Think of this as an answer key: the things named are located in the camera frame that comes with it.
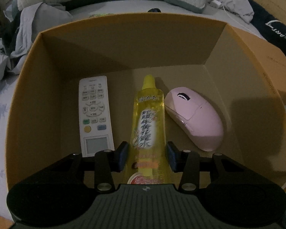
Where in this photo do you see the yellow floral water bottle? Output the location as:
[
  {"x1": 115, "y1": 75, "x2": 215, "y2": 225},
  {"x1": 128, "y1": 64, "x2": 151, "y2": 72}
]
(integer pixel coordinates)
[{"x1": 125, "y1": 74, "x2": 170, "y2": 185}]

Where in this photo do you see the white remote control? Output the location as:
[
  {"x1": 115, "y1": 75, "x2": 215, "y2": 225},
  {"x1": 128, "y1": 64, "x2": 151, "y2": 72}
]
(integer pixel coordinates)
[{"x1": 78, "y1": 76, "x2": 115, "y2": 157}]

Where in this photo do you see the pink computer mouse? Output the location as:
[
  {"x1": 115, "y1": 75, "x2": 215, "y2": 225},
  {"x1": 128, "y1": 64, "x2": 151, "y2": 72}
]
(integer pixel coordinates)
[{"x1": 164, "y1": 87, "x2": 224, "y2": 152}]

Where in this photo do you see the open orange cardboard box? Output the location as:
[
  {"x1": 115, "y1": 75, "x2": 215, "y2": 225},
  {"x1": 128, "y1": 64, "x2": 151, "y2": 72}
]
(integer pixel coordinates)
[{"x1": 6, "y1": 12, "x2": 286, "y2": 190}]

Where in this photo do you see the orange box lid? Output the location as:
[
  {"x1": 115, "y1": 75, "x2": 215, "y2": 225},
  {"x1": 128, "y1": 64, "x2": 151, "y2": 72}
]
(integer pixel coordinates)
[{"x1": 232, "y1": 27, "x2": 286, "y2": 104}]

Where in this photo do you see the pile of dark clothes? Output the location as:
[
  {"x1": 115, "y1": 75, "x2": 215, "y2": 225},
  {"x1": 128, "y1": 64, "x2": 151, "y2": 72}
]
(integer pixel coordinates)
[{"x1": 0, "y1": 2, "x2": 73, "y2": 81}]

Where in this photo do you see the green patterned small item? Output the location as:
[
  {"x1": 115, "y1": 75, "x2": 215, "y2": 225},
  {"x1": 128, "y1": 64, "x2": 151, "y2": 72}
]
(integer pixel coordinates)
[{"x1": 89, "y1": 13, "x2": 113, "y2": 18}]

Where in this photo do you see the white charging cable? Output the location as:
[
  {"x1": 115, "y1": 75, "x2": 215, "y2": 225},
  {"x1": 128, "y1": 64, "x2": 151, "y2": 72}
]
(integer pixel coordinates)
[{"x1": 209, "y1": 0, "x2": 263, "y2": 38}]

